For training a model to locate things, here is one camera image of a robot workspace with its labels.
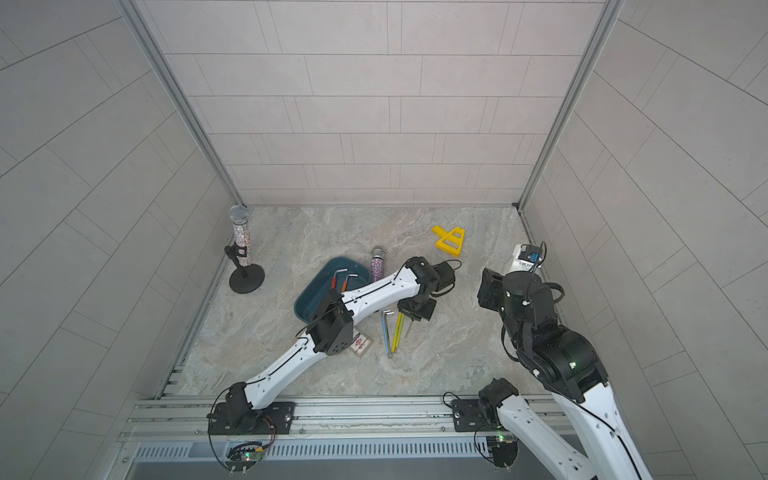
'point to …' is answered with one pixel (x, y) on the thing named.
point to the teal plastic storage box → (342, 273)
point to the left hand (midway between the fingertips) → (423, 318)
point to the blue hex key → (385, 331)
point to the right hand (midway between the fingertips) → (485, 271)
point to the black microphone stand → (245, 279)
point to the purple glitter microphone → (377, 265)
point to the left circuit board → (243, 457)
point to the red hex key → (334, 279)
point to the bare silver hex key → (409, 328)
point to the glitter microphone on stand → (239, 215)
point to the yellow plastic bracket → (450, 242)
